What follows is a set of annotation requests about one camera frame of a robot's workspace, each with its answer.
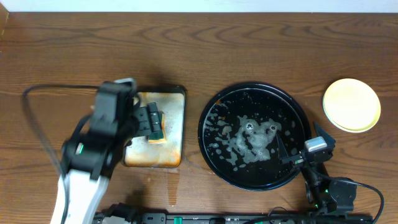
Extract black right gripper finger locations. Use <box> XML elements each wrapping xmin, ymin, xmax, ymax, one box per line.
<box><xmin>313</xmin><ymin>121</ymin><xmax>336</xmax><ymax>148</ymax></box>
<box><xmin>275</xmin><ymin>133</ymin><xmax>290</xmax><ymax>164</ymax></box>

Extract green yellow sponge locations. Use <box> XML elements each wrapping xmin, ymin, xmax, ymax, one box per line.
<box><xmin>148</xmin><ymin>113</ymin><xmax>167</xmax><ymax>144</ymax></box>

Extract pale yellow plate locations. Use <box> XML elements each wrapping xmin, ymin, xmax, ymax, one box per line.
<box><xmin>322</xmin><ymin>78</ymin><xmax>381</xmax><ymax>133</ymax></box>

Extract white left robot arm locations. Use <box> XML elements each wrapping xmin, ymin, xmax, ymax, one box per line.
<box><xmin>51</xmin><ymin>78</ymin><xmax>185</xmax><ymax>223</ymax></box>

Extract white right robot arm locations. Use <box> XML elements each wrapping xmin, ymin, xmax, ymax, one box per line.
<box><xmin>289</xmin><ymin>122</ymin><xmax>357</xmax><ymax>215</ymax></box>

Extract rectangular black soap tray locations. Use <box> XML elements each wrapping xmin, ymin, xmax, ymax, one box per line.
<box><xmin>121</xmin><ymin>86</ymin><xmax>185</xmax><ymax>168</ymax></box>

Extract round black tray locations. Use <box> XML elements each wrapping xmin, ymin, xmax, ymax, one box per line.
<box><xmin>198</xmin><ymin>82</ymin><xmax>311</xmax><ymax>190</ymax></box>

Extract black rail at table edge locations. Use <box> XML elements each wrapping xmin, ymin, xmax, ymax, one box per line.
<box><xmin>92</xmin><ymin>213</ymin><xmax>373</xmax><ymax>224</ymax></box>

